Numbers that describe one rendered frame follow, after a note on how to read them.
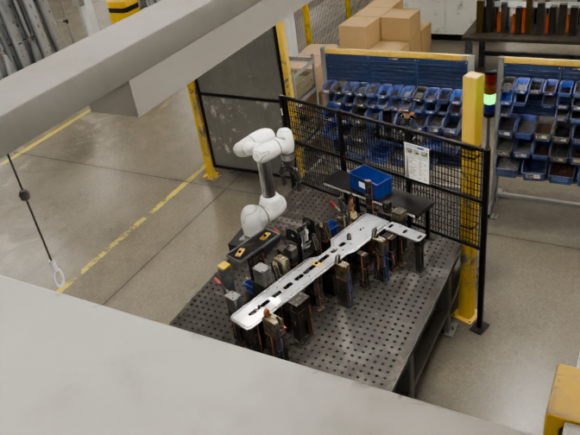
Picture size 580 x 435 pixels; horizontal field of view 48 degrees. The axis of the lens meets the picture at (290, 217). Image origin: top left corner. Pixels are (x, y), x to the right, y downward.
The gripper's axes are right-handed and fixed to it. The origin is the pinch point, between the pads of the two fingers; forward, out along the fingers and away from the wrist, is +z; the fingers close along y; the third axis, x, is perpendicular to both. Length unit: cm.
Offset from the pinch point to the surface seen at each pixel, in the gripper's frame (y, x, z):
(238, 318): 21, -78, 46
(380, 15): -251, 424, 41
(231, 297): 9, -72, 40
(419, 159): 37, 90, 12
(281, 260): 11.0, -28.4, 38.1
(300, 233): 9.0, -6.6, 30.4
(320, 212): -46, 69, 76
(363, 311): 57, -4, 76
